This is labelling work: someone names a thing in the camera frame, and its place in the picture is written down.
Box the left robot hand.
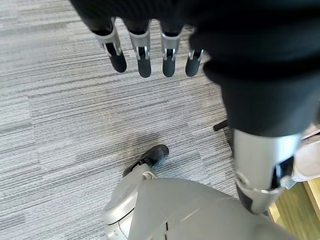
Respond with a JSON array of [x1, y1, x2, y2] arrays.
[[68, 0, 320, 215]]

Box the wooden shoe rack shelf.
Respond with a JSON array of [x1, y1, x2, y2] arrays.
[[268, 179, 320, 240]]

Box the white slipper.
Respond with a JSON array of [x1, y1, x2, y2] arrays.
[[291, 141, 320, 183]]

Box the dark robot foot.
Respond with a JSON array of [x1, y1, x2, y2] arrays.
[[123, 144, 170, 176]]

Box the silver robot leg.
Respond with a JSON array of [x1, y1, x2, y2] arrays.
[[102, 163, 298, 240]]

